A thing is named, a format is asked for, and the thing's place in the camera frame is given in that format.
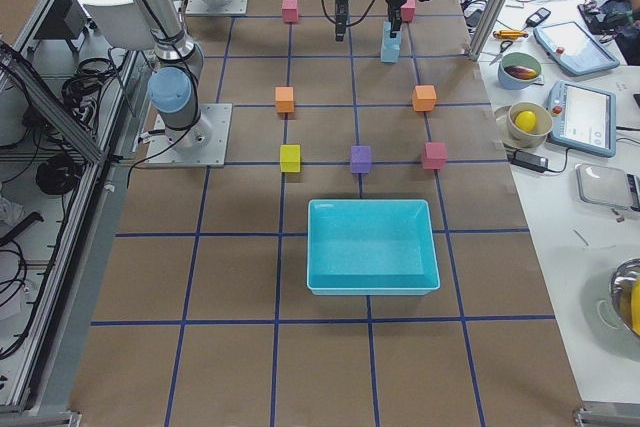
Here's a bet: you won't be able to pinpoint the light blue foam block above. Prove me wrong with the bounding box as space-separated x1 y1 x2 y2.
380 43 400 64
382 21 402 47

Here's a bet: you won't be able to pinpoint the pink foam block far left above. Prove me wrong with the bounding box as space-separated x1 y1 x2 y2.
401 0 416 23

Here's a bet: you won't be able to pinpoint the pink foam block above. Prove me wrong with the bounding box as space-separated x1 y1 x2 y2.
401 0 416 23
421 142 448 170
281 0 300 24

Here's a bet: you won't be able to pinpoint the pink foam block near left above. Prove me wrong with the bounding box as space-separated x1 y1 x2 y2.
281 0 300 24

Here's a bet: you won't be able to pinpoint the orange foam block far right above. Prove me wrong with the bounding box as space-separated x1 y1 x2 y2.
412 85 437 112

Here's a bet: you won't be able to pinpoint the orange foam block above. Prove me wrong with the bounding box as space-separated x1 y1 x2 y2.
274 86 295 114
412 85 437 112

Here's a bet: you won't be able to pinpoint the orange foam block near right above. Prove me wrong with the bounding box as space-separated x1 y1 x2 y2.
274 86 295 114

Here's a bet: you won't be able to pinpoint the gold tool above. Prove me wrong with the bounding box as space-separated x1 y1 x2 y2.
492 29 529 40

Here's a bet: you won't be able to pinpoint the scissors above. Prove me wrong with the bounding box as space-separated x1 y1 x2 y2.
490 39 514 65

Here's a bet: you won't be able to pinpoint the blue bowl with fruit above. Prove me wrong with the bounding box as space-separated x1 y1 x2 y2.
497 52 542 90

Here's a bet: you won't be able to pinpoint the purple foam block right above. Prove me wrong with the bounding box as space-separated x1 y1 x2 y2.
350 145 372 174

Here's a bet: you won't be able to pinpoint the yellow foam block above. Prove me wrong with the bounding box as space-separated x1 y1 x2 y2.
279 144 302 173

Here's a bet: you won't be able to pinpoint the pink foam block right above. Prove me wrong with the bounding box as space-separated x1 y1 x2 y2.
421 142 448 170

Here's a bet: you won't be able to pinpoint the bowl with lemon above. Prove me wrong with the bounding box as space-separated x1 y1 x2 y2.
494 102 553 148

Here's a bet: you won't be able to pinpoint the blue teach pendant far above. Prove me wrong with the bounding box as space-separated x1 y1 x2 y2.
533 21 620 76

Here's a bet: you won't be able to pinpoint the blue teach pendant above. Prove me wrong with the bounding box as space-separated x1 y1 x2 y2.
533 21 620 76
547 81 617 158

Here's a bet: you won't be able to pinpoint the black power adapter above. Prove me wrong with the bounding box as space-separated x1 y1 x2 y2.
508 149 548 173

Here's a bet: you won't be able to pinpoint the blue teach pendant near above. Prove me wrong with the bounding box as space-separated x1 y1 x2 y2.
547 81 617 158

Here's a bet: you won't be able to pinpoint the cyan plastic bin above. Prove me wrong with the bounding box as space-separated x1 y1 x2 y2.
306 199 441 296

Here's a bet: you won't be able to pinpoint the digital kitchen scale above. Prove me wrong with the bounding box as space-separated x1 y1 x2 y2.
576 163 639 212

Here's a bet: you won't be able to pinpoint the steel bowl with banana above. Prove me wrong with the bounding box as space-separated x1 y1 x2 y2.
609 258 639 338

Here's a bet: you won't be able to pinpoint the right aluminium frame post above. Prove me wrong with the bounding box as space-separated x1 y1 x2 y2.
467 0 530 62

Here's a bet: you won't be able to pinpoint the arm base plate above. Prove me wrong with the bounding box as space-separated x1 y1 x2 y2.
184 0 248 17
145 103 233 168

